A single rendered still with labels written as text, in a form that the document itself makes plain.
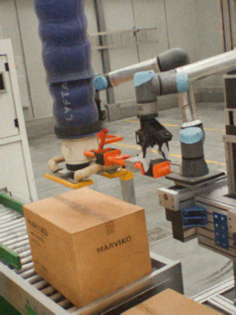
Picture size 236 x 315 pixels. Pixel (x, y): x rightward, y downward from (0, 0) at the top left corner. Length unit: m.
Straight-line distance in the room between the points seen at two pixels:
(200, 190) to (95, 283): 0.70
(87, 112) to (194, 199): 0.70
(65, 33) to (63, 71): 0.16
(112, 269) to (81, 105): 0.78
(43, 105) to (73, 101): 9.35
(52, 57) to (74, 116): 0.28
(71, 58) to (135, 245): 0.93
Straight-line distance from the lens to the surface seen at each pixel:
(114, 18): 12.46
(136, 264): 2.24
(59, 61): 2.03
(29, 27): 11.37
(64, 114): 2.06
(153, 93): 1.62
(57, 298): 2.37
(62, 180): 2.12
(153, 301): 2.21
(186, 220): 2.28
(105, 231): 2.09
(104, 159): 1.92
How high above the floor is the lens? 1.68
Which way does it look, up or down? 13 degrees down
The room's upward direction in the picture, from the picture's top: 7 degrees counter-clockwise
